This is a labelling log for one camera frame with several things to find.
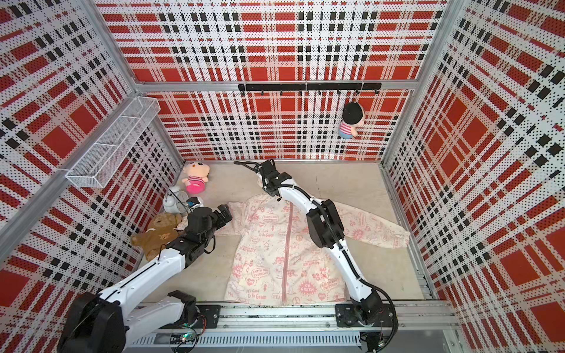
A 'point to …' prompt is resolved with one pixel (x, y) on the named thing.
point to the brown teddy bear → (162, 230)
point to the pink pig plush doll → (197, 173)
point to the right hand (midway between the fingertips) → (281, 178)
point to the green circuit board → (185, 338)
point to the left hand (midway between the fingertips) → (223, 210)
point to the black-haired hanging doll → (352, 115)
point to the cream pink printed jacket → (273, 262)
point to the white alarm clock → (171, 204)
